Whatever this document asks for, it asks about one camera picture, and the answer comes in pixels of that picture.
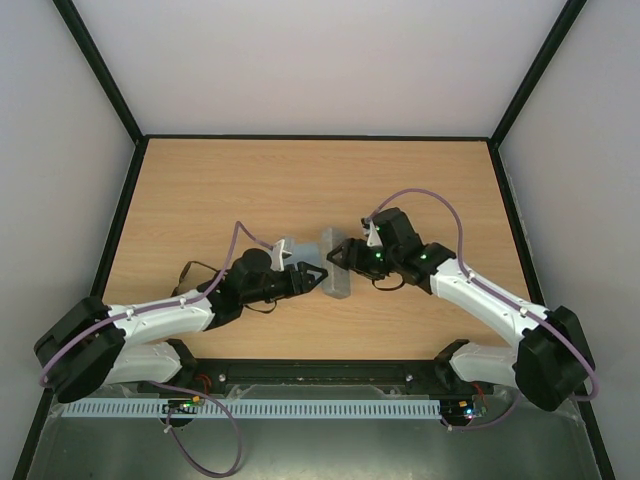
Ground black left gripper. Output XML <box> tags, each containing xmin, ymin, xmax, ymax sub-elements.
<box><xmin>242</xmin><ymin>261</ymin><xmax>327</xmax><ymax>305</ymax></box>

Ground grey leather glasses case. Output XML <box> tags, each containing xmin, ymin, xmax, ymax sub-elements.
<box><xmin>319</xmin><ymin>227</ymin><xmax>351</xmax><ymax>300</ymax></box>

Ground blue cleaning cloth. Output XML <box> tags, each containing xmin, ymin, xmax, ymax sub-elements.
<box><xmin>285</xmin><ymin>242</ymin><xmax>323</xmax><ymax>267</ymax></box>

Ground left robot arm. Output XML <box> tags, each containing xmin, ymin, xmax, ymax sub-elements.
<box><xmin>34</xmin><ymin>248</ymin><xmax>328</xmax><ymax>404</ymax></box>

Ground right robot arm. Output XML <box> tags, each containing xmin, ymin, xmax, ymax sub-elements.
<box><xmin>326</xmin><ymin>208</ymin><xmax>595</xmax><ymax>411</ymax></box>

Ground black sunglasses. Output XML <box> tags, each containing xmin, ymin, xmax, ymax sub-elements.
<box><xmin>171</xmin><ymin>260</ymin><xmax>219</xmax><ymax>297</ymax></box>

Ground metal front tray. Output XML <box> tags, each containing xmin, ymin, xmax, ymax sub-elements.
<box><xmin>28</xmin><ymin>393</ymin><xmax>600</xmax><ymax>479</ymax></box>

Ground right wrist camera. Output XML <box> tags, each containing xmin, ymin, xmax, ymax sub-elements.
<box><xmin>361</xmin><ymin>217</ymin><xmax>383</xmax><ymax>248</ymax></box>

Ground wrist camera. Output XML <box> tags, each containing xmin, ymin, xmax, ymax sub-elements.
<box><xmin>361</xmin><ymin>217</ymin><xmax>383</xmax><ymax>248</ymax></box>
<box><xmin>270</xmin><ymin>237</ymin><xmax>299</xmax><ymax>271</ymax></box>

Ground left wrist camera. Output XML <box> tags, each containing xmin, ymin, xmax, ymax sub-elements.
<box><xmin>270</xmin><ymin>237</ymin><xmax>299</xmax><ymax>271</ymax></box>

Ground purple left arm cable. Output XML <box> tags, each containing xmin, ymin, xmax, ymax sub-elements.
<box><xmin>42</xmin><ymin>220</ymin><xmax>281</xmax><ymax>475</ymax></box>

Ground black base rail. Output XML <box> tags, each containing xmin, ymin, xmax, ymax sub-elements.
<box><xmin>166</xmin><ymin>359</ymin><xmax>494</xmax><ymax>398</ymax></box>

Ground light blue slotted cable duct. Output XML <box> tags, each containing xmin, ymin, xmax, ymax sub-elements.
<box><xmin>61</xmin><ymin>398</ymin><xmax>441</xmax><ymax>420</ymax></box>

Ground black enclosure frame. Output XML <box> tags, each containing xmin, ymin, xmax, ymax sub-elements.
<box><xmin>9</xmin><ymin>0</ymin><xmax>617</xmax><ymax>480</ymax></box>

